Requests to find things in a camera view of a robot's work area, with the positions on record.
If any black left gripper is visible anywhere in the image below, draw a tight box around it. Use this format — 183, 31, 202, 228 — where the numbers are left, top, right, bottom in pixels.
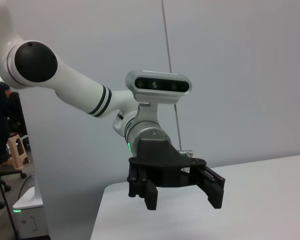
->
127, 138, 226, 211

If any silver metal clamp knob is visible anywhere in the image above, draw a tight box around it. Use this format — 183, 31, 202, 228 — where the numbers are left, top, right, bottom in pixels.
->
178, 149, 194, 158

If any white base with green light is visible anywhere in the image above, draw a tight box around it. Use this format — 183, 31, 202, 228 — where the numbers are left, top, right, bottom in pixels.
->
12, 174, 45, 213

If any beige plastic stool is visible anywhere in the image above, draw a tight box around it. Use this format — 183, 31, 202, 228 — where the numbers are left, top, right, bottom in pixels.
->
5, 136, 30, 168

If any black thin stand leg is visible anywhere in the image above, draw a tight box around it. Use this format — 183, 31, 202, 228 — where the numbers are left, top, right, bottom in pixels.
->
0, 147, 20, 240

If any black office chair base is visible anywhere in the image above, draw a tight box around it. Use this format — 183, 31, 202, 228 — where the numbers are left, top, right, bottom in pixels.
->
0, 159, 25, 209

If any person in black clothing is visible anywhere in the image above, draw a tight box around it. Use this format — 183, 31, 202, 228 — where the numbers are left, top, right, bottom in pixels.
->
4, 88, 28, 138

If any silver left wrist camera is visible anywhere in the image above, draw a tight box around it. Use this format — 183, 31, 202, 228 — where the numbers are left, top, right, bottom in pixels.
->
125, 70, 193, 105

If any black cable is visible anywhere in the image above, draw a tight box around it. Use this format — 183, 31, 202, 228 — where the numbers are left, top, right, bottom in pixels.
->
16, 174, 36, 201

